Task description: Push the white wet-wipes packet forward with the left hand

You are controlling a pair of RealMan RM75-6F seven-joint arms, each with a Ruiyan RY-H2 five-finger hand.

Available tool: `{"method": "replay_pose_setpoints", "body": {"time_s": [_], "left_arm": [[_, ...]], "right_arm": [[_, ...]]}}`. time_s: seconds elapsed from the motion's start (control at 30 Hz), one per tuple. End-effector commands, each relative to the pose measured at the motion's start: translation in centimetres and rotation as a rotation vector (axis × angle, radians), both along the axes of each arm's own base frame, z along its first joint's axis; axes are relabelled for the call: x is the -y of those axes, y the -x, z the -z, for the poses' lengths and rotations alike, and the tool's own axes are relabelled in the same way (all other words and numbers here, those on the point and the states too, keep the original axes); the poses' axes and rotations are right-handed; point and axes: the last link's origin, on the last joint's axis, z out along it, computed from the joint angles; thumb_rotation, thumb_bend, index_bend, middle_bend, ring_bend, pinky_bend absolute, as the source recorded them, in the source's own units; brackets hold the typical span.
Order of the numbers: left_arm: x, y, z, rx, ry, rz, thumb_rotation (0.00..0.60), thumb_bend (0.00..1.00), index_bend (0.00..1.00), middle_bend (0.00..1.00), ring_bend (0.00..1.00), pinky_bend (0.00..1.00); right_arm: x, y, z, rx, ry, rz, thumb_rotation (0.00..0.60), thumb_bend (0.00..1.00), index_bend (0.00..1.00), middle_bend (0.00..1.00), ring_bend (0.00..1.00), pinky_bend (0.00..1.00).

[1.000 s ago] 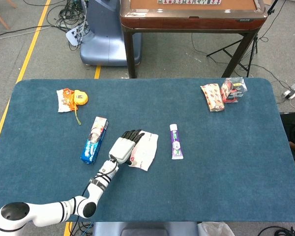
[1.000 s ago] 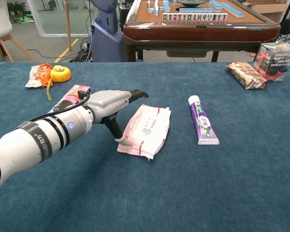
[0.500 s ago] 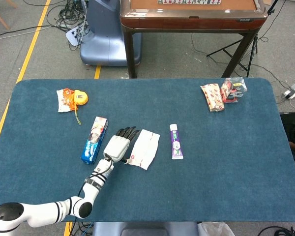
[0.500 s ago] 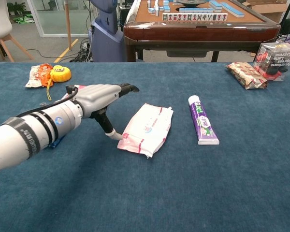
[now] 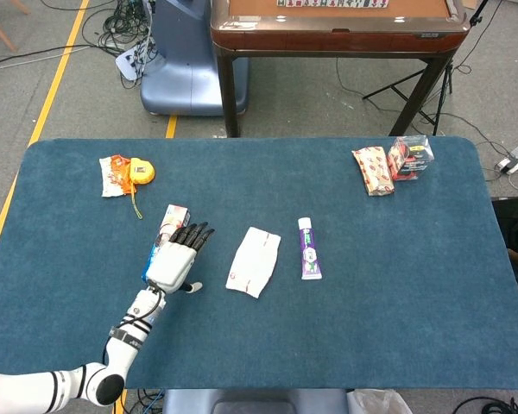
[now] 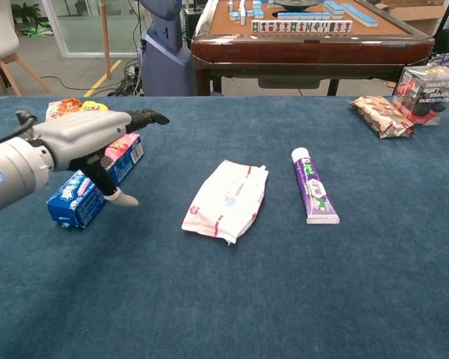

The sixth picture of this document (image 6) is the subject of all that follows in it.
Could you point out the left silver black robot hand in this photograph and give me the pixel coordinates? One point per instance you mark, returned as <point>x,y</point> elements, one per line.
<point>82,131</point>

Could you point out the pink white wipes pack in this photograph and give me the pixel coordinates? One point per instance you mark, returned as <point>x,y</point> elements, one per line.
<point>228,198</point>

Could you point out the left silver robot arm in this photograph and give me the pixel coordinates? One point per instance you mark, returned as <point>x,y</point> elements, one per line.
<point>11,168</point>

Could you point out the yellow tape measure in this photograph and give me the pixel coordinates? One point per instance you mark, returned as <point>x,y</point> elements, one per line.
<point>93,106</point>

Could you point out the orange white snack packet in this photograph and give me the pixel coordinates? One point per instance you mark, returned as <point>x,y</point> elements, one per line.
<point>69,104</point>

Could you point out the blue cookie box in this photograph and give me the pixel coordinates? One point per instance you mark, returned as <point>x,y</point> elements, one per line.
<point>78,205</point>

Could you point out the wooden pole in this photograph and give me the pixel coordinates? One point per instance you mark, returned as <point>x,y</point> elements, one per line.
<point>104,37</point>

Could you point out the white framed glass partition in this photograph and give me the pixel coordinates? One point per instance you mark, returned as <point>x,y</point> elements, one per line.
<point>82,26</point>

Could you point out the wooden legged white chair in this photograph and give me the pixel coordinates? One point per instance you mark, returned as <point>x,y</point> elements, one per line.
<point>0,33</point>

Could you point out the green potted plant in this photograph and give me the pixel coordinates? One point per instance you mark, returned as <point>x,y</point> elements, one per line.
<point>26,11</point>

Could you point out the blue felt table cover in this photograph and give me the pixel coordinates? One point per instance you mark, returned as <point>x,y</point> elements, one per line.
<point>247,280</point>

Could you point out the brown mahjong table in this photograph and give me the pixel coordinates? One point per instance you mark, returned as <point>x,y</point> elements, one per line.
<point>303,50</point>

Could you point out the purple toothpaste tube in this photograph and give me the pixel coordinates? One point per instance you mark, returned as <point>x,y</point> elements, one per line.
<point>314,187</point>

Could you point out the row of face-up mahjong tiles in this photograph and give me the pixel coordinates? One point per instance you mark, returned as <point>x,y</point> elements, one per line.
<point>301,26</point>

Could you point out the beige red patterned snack packet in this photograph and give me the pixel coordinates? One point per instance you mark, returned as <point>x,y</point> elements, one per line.
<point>381,116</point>

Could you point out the clear plastic coffee box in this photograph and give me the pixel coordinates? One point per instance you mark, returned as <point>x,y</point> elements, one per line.
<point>426,95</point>

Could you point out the cardboard box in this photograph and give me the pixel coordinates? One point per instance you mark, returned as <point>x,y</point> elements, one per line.
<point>415,15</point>

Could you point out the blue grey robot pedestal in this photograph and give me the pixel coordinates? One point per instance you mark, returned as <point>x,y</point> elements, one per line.
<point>164,63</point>

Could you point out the blue mahjong tile wall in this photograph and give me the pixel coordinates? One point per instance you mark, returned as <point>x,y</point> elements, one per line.
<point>334,6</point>
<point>303,15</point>
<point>361,15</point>
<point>243,13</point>

